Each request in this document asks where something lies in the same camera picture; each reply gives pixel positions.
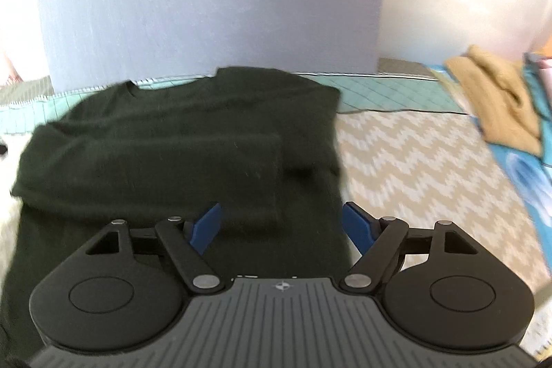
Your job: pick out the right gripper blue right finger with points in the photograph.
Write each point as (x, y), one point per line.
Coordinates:
(360, 226)

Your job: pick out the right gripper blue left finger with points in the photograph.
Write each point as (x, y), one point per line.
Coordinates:
(200, 233)

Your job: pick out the dark green knit sweater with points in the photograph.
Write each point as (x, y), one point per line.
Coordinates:
(258, 142)

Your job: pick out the patterned bed sheet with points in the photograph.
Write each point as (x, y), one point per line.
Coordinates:
(419, 166)

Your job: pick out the blue floral blanket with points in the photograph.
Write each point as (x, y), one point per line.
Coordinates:
(530, 175)

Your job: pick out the tan knit garment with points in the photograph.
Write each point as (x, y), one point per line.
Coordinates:
(499, 99)

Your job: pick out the pink floral curtain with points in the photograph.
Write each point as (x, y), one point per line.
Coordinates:
(8, 74)

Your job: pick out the pink satin fabric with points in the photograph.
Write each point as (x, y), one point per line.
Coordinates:
(544, 63)

